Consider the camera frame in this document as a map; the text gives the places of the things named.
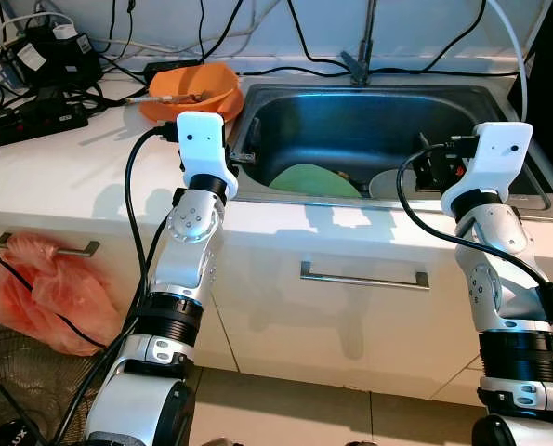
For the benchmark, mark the white plate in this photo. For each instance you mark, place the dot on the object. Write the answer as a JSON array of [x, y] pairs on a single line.
[[392, 186]]

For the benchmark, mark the stainless steel sink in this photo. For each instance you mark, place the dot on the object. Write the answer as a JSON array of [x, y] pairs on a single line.
[[350, 121]]

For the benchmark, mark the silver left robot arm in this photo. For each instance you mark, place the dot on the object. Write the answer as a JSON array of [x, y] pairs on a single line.
[[188, 246]]

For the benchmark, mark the orange plastic plate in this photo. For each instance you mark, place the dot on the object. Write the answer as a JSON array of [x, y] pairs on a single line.
[[160, 111]]

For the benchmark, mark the black appliance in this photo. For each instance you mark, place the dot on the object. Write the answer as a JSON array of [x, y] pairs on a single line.
[[546, 93]]

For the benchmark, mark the red plastic bag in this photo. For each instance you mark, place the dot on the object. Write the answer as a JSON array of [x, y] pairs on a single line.
[[44, 297]]

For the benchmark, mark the black power strip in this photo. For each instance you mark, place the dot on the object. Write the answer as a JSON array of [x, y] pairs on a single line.
[[25, 125]]

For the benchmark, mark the white kitchen cabinet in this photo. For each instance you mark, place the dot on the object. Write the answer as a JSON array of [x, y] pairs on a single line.
[[350, 325]]

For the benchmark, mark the metal faucet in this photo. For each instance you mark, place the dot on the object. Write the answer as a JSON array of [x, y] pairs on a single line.
[[362, 56]]

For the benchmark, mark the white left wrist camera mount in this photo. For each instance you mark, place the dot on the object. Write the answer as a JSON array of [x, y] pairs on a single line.
[[200, 139]]

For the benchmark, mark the black power adapter brick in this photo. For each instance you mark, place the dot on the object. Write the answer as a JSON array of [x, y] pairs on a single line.
[[164, 67]]

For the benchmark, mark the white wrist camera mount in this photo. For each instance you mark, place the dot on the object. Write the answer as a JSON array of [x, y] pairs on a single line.
[[200, 139], [499, 149]]

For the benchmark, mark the black charger with white label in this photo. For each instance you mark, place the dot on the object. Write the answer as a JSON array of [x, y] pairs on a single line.
[[58, 56]]

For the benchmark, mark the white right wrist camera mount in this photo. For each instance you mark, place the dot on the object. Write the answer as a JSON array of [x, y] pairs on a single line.
[[499, 149]]

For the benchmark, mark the green plate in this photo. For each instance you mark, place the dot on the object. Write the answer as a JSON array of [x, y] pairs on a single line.
[[313, 181]]

